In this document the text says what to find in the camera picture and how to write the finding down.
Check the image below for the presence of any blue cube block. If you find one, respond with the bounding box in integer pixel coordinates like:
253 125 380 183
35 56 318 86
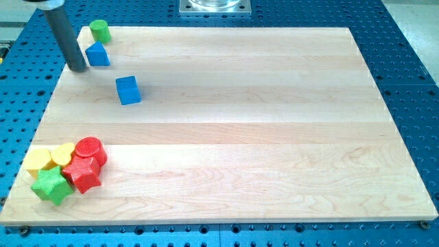
115 76 141 105

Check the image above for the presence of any silver rod mount collar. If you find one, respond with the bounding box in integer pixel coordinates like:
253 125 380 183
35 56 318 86
23 0 65 11

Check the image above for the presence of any green cylinder block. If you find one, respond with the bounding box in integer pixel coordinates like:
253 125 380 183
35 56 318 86
88 19 112 43

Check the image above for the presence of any red cylinder block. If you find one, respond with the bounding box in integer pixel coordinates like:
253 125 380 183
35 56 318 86
75 137 108 167

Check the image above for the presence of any blue perforated metal table plate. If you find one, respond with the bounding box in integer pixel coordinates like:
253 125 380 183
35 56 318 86
1 1 438 246

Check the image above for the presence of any yellow heart block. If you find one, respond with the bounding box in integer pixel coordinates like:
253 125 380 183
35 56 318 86
51 143 75 169

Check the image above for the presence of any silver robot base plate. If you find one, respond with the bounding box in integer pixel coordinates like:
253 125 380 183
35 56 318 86
178 0 252 16

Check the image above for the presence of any blue triangle block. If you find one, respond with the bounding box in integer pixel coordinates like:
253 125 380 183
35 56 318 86
85 41 110 66

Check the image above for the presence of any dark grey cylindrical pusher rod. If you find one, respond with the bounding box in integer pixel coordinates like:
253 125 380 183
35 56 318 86
43 5 86 72

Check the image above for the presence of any green star block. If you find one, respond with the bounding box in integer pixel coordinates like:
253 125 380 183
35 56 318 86
31 166 74 206

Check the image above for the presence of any yellow hexagon block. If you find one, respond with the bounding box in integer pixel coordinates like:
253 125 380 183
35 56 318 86
23 148 56 180

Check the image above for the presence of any red star block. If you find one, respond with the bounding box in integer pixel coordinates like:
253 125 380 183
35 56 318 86
62 156 102 193

